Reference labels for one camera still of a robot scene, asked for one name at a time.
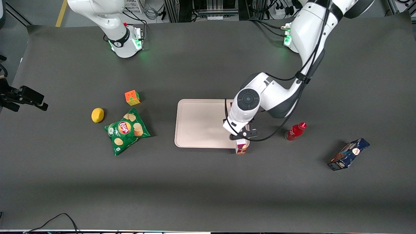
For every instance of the red cookie box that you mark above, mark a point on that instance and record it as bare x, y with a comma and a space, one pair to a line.
242, 147

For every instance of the yellow lemon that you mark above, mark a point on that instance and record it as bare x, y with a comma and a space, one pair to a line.
97, 115

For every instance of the white perforated case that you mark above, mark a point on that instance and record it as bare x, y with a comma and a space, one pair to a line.
133, 6

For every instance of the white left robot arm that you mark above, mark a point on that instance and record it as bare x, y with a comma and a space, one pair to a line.
276, 94

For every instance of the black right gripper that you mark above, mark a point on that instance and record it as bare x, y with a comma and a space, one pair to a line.
13, 96

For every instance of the blue cookie box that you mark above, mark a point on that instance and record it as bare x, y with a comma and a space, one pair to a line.
348, 154

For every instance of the colourful puzzle cube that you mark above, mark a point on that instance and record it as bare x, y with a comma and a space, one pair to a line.
132, 97

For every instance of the black aluminium equipment rack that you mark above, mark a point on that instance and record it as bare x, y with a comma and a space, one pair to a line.
201, 9

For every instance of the yellow floor tape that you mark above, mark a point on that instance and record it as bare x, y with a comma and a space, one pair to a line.
61, 13

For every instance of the grey table mat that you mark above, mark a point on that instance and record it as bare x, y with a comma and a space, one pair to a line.
208, 188

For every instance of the red drink bottle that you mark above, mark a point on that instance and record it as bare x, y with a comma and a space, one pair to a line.
295, 131

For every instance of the green chips bag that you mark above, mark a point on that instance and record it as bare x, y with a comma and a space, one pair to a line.
125, 133

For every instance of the beige plastic tray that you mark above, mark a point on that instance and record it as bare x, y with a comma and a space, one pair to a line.
198, 123

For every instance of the white power strip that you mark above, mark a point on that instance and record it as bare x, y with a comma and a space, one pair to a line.
280, 12

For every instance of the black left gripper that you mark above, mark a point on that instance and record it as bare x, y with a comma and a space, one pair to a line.
252, 120

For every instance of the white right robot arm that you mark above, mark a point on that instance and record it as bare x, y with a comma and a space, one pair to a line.
113, 22

